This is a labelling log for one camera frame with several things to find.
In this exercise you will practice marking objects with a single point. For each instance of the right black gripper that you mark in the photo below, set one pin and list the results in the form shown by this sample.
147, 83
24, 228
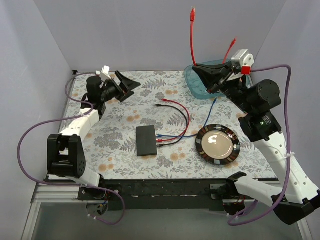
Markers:
223, 78

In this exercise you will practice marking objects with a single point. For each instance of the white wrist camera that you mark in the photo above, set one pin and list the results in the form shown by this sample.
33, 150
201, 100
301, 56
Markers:
241, 64
105, 71

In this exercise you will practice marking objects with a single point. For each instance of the black network switch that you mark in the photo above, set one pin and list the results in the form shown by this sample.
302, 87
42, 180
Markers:
146, 144

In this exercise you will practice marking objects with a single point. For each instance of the floral patterned table mat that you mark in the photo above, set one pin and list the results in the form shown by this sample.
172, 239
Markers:
164, 101

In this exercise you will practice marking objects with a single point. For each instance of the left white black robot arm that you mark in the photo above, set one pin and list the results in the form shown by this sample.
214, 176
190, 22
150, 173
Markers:
65, 152

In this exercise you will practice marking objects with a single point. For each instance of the aluminium frame rail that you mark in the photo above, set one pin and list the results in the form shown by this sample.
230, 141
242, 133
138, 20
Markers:
55, 194

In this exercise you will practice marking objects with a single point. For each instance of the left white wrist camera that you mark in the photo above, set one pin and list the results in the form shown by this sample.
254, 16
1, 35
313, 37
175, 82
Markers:
105, 71

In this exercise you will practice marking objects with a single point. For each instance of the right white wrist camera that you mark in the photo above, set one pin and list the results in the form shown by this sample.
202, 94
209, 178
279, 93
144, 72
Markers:
241, 64

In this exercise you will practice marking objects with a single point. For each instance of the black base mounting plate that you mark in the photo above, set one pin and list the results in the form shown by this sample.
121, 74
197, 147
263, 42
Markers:
161, 194

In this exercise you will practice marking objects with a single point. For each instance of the blue plastic container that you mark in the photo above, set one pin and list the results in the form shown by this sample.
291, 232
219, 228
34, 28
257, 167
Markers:
196, 86

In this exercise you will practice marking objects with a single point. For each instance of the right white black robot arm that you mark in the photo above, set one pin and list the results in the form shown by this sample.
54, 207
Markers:
298, 196

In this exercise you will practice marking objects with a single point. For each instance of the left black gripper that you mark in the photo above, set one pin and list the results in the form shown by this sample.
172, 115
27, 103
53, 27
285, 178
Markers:
120, 87

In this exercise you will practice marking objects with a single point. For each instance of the dark rimmed beige plate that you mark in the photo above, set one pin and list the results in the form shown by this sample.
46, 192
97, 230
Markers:
217, 144

